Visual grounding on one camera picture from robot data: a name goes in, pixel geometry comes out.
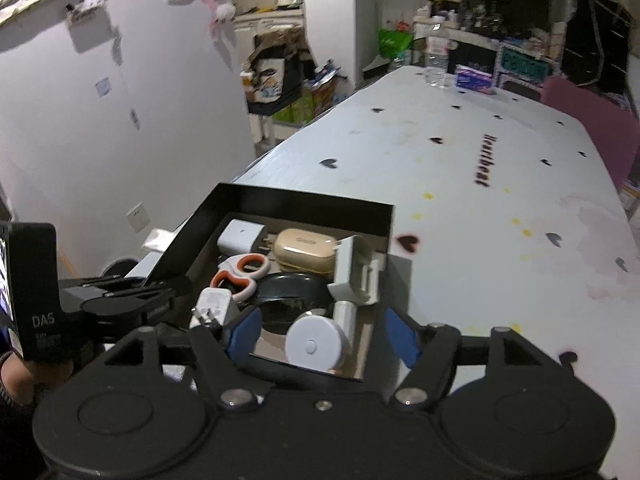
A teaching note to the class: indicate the black cardboard box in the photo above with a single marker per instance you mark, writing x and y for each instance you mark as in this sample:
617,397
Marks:
300,205

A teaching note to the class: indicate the cartoon print tote bag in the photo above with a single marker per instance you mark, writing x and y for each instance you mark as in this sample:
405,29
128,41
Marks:
272,75

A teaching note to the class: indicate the person's left hand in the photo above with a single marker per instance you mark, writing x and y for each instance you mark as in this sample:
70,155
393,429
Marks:
17,379

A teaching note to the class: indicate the small white plastic block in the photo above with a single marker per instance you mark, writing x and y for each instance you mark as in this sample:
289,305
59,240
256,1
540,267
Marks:
345,322

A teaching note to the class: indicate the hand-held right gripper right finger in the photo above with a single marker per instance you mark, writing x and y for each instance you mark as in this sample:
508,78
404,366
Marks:
404,335

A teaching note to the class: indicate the teal sign box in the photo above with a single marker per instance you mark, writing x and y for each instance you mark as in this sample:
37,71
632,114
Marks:
527,62

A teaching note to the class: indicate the white wall socket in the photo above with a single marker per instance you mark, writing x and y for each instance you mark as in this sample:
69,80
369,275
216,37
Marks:
137,217

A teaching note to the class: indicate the clear water bottle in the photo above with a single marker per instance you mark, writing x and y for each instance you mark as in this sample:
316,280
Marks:
436,55

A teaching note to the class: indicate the white plastic battery holder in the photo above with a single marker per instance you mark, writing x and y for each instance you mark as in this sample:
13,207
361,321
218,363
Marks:
350,270

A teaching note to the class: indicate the beige earbuds case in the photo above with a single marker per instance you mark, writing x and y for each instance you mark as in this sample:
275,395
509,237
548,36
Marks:
305,250

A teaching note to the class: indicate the cluttered dark shelf unit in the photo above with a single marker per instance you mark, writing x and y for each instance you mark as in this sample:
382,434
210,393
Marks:
495,15

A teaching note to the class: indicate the glossy black case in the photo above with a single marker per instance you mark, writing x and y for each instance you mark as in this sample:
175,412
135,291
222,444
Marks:
280,290

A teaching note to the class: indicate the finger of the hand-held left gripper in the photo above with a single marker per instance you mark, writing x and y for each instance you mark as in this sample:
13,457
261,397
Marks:
130,310
125,282

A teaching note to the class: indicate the large white power adapter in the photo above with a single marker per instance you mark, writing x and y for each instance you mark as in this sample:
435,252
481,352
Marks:
215,305

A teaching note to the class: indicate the small white charger plug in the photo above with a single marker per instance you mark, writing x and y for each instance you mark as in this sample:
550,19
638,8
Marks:
240,236

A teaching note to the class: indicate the orange and white scissors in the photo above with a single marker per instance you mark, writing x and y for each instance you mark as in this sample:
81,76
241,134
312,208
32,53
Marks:
250,272

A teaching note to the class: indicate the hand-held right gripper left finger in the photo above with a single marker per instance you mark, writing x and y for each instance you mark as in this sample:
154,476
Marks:
242,335

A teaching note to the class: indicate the purple tissue pack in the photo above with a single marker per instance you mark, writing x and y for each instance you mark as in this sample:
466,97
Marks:
475,80

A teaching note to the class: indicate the round white tape measure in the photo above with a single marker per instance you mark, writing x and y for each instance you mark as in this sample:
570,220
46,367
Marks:
315,342

